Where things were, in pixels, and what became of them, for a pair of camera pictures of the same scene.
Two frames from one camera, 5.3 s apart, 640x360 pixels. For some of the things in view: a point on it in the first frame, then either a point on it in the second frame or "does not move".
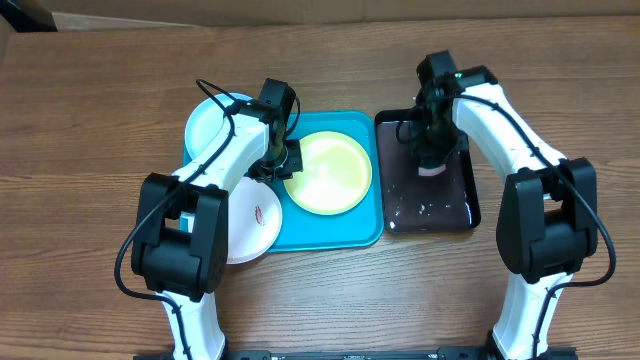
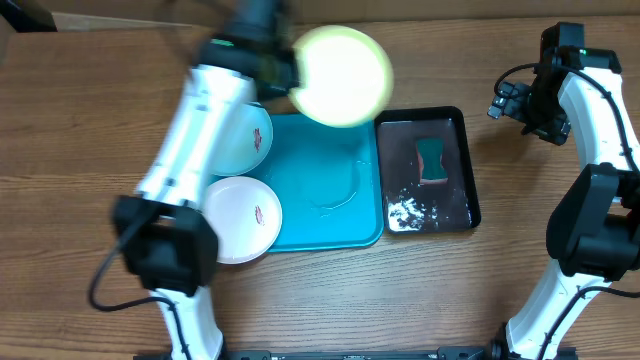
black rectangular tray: x=446 y=202 does not move
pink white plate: x=254 y=219 does not move
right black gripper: x=433 y=151 to x=522 y=107
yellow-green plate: x=335 y=177 to x=345 y=76
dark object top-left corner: x=28 y=16 does not move
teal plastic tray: x=302 y=229 does not move
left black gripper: x=294 y=165 to x=292 y=61
